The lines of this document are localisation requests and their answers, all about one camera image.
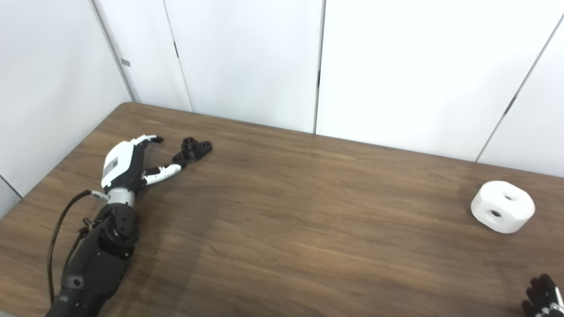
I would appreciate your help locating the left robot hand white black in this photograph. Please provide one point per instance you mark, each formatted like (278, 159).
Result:
(120, 165)

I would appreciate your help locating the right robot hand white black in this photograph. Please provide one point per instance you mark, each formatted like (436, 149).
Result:
(546, 297)

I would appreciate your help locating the black flanged holder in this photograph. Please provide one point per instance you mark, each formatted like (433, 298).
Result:
(193, 150)

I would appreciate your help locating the round white piece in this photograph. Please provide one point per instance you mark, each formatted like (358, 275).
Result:
(502, 208)

